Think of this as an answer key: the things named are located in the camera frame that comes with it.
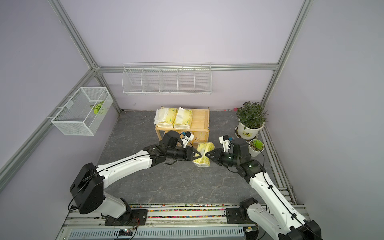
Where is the large potted green plant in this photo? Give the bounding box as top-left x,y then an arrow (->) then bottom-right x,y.
236,101 -> 268,141

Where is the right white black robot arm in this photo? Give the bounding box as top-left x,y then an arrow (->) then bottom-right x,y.
205,139 -> 322,240

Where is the green leaf in basket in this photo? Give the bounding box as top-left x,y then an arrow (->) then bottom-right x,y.
90,101 -> 107,115

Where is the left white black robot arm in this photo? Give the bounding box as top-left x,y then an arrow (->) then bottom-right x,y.
68,131 -> 202,224

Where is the wooden two-tier shelf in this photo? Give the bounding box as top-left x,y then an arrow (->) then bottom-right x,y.
155,109 -> 210,147

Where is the small potted succulent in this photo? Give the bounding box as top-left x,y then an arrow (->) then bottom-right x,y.
248,139 -> 264,158

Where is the green tissue pack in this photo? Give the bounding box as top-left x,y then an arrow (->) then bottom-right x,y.
174,107 -> 193,131
154,108 -> 178,128
193,142 -> 215,168

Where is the orange tissue pack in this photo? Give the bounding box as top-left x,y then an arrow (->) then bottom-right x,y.
194,132 -> 209,143

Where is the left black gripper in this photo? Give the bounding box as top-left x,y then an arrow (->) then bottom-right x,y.
166,146 -> 203,162

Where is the white mesh wall basket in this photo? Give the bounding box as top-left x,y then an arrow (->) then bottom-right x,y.
51,87 -> 113,136

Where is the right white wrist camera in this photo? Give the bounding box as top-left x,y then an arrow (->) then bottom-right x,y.
219,135 -> 234,153

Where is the aluminium rail frame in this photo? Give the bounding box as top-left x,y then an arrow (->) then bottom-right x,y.
55,203 -> 319,240

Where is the white wire wall shelf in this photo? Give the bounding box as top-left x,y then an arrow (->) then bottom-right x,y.
122,62 -> 213,95

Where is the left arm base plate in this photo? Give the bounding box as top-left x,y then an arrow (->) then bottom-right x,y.
105,209 -> 148,226

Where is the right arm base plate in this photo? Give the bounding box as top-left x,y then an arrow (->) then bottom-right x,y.
224,207 -> 255,224

